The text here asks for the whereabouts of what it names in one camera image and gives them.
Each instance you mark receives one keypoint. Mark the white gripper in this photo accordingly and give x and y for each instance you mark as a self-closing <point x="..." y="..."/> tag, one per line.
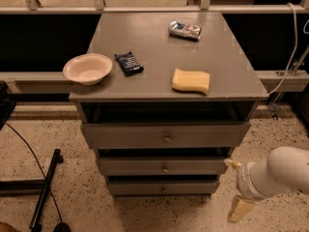
<point x="243" y="182"/>

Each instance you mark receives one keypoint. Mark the grey drawer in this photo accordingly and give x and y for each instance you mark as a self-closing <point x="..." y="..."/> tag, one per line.
<point x="135" y="166"/>
<point x="163" y="135"/>
<point x="162" y="188"/>

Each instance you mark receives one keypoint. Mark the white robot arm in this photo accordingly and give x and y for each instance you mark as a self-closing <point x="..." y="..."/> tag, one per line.
<point x="285" y="170"/>

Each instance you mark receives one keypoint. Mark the grey bottom drawer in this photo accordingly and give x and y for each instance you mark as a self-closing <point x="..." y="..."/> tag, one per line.
<point x="162" y="188"/>

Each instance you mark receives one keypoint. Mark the grey drawer cabinet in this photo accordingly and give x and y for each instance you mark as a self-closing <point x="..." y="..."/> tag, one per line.
<point x="148" y="97"/>

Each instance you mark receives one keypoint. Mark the grey top drawer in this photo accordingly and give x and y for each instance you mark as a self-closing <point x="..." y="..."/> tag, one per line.
<point x="163" y="135"/>

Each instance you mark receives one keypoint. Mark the yellow sponge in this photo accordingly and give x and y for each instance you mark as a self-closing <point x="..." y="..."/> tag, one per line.
<point x="191" y="81"/>

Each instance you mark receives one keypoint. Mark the silver foil chip bag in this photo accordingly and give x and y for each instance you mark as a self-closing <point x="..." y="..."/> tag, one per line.
<point x="185" y="30"/>

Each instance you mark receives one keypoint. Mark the dark blue snack packet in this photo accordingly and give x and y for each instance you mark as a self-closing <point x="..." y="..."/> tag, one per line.
<point x="128" y="64"/>

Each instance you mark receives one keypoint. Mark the white bowl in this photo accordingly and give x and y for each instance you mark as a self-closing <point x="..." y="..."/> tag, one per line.
<point x="88" y="69"/>

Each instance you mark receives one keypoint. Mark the black stand leg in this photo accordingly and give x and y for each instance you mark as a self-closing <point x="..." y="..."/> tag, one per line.
<point x="41" y="187"/>

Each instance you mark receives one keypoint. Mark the black equipment at left edge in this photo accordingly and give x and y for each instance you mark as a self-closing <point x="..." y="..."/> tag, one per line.
<point x="6" y="106"/>

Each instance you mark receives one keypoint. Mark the metal railing frame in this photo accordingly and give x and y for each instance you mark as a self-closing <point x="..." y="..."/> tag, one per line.
<point x="39" y="36"/>

